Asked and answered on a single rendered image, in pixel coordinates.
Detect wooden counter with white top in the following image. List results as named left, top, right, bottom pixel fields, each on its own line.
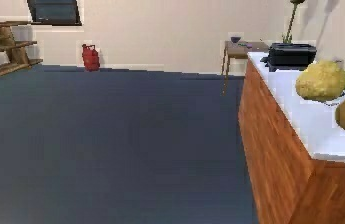
left=238, top=51, right=345, bottom=224

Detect small wooden side table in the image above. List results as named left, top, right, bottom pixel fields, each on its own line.
left=221, top=40, right=270, bottom=96

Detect yellow bread loaf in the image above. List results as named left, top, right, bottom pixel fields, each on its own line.
left=295, top=59, right=345, bottom=102

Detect green house plant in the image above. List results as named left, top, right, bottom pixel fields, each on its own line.
left=281, top=0, right=307, bottom=45

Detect dark window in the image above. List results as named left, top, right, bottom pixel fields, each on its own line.
left=26, top=0, right=83, bottom=27

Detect black toaster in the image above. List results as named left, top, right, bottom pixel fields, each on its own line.
left=260, top=42, right=318, bottom=72

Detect wooden shelf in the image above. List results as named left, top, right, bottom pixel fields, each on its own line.
left=0, top=15, right=44, bottom=85

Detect red gas canister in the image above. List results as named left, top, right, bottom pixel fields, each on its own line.
left=81, top=43, right=101, bottom=72

